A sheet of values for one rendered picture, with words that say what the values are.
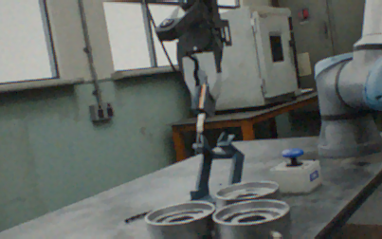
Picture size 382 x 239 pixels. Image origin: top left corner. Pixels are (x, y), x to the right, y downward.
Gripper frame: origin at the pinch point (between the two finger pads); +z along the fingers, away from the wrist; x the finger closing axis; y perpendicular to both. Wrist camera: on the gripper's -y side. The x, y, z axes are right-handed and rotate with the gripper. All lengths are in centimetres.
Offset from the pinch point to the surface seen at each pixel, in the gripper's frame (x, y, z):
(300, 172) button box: -15.9, 2.3, 15.7
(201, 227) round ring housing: -10.9, -23.2, 17.0
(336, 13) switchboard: 77, 361, -44
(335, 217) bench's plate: -24.6, -8.7, 20.0
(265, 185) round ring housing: -12.0, -4.4, 16.3
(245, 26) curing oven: 85, 191, -32
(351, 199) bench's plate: -24.8, -0.4, 19.8
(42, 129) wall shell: 148, 77, 8
